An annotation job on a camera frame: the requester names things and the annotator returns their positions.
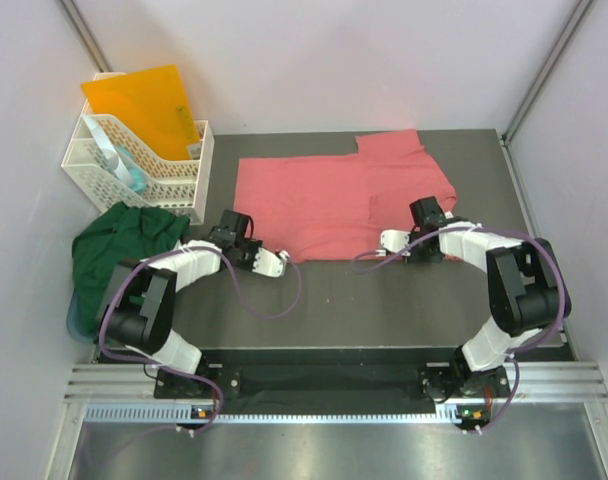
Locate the light blue items in organizer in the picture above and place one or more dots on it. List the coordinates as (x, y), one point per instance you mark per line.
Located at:
(117, 159)

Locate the green t shirt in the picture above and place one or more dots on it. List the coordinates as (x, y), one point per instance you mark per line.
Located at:
(121, 232)

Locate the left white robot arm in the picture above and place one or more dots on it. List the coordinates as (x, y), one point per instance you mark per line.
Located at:
(139, 303)

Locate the white perforated file organizer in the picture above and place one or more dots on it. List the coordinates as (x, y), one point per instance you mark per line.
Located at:
(136, 141)

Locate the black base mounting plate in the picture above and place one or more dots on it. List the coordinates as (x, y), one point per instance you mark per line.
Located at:
(435, 384)

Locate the white slotted cable duct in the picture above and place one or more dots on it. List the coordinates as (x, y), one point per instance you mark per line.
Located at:
(162, 413)

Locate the orange plastic folder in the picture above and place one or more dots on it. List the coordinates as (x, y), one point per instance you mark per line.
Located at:
(153, 104)

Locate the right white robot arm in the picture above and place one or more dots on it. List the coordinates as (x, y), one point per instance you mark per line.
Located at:
(526, 290)

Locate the aluminium frame rail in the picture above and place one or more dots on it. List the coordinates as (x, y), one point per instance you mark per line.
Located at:
(535, 382)

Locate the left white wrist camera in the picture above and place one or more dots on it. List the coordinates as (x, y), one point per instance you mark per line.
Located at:
(270, 264)

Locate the pink t shirt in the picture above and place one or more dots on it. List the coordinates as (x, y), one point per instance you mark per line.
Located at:
(334, 207)

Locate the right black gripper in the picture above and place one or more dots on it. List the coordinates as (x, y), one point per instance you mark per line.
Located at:
(414, 257)

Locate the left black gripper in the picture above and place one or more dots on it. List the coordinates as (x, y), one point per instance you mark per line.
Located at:
(254, 247)

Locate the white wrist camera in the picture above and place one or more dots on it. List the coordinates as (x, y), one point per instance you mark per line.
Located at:
(270, 264)
(392, 241)

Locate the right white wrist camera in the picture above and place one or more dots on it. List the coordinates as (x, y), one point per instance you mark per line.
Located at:
(392, 241)

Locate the teal plastic basin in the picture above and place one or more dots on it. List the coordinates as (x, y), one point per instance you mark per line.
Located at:
(74, 324)

